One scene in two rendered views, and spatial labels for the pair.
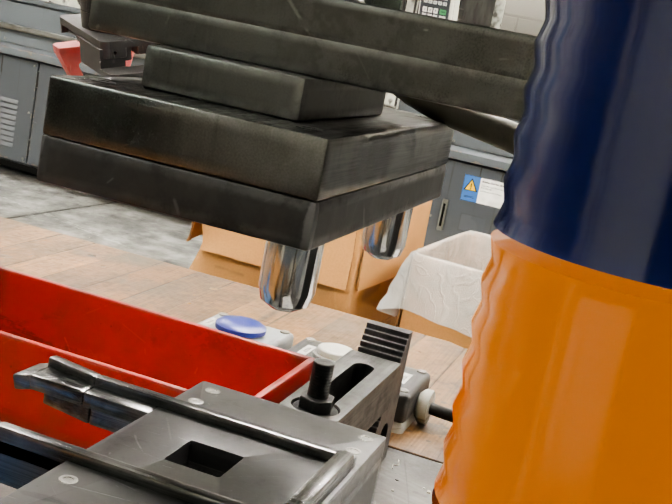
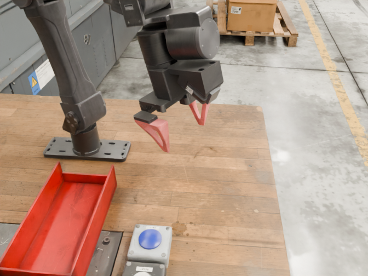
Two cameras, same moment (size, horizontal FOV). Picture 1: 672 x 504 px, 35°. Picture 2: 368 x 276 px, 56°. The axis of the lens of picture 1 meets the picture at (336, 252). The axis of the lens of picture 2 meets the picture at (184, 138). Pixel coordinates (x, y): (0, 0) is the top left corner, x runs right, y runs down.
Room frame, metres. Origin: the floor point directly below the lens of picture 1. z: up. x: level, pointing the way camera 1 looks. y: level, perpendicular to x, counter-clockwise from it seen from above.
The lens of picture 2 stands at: (0.78, -0.31, 1.43)
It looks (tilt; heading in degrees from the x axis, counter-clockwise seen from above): 37 degrees down; 79
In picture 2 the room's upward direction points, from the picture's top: straight up
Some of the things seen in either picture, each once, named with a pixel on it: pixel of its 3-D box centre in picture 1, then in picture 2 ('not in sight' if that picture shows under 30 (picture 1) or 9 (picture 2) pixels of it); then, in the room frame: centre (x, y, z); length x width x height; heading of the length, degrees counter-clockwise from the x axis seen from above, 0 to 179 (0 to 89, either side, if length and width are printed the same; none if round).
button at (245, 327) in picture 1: (239, 333); (150, 240); (0.79, 0.06, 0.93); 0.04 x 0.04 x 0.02
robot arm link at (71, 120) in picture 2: not in sight; (84, 114); (0.69, 0.37, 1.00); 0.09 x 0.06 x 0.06; 46
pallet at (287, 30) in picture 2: not in sight; (246, 20); (2.33, 3.61, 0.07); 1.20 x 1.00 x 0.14; 74
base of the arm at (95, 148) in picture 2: not in sight; (85, 137); (0.68, 0.37, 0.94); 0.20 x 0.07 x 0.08; 163
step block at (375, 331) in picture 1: (364, 401); not in sight; (0.65, -0.04, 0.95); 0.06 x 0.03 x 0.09; 163
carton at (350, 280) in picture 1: (301, 280); not in sight; (2.99, 0.08, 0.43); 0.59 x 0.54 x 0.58; 159
